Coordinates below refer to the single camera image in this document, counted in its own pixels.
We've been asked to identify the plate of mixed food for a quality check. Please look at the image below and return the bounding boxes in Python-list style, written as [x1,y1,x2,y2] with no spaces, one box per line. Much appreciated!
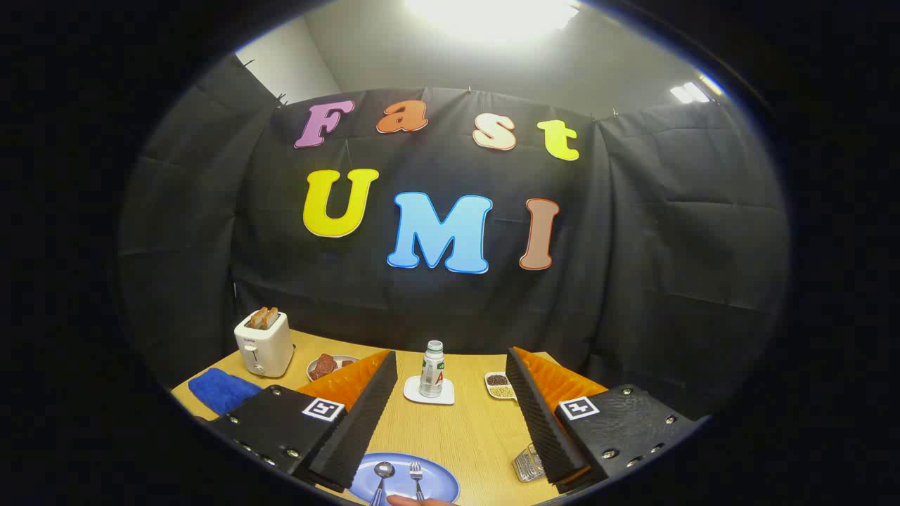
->
[307,353,361,382]

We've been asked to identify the spoon with blue checked handle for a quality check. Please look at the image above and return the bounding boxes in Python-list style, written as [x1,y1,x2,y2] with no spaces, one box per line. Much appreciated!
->
[371,461,395,505]

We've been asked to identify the white toaster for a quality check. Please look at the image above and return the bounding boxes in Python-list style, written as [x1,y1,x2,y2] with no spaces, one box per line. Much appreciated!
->
[234,309,295,379]

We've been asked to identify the white bottle with green cap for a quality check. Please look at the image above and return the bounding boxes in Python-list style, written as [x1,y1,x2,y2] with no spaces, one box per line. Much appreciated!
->
[419,340,446,398]

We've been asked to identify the blue round plate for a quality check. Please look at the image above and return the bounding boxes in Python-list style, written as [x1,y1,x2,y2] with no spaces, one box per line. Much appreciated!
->
[349,452,461,505]

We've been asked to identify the white divided dish of beans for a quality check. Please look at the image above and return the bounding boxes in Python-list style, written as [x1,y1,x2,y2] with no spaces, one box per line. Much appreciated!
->
[484,372,519,401]

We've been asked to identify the metal wire basket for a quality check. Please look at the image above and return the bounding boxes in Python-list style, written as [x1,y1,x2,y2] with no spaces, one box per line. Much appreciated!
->
[512,444,548,483]

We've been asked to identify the blue folded cloth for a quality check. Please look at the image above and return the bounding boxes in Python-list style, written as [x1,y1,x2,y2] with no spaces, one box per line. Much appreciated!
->
[188,368,263,417]

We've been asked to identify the bright ceiling light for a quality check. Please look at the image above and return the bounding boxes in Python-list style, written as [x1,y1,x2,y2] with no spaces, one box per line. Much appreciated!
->
[406,0,581,39]

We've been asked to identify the black backdrop cloth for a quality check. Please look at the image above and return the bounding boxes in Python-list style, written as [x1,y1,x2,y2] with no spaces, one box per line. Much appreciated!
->
[118,53,792,422]

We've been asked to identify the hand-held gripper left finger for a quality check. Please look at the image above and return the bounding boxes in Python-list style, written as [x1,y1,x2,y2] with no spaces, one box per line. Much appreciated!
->
[207,349,399,493]

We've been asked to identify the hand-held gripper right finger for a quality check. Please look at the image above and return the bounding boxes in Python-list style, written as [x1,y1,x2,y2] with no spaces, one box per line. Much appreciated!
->
[506,346,711,495]

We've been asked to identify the white square coaster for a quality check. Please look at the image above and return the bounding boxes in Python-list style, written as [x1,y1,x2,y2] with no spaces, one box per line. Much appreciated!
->
[404,375,456,406]

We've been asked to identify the small ceiling light panel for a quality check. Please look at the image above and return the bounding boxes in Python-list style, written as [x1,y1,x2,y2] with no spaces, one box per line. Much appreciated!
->
[670,82,712,105]

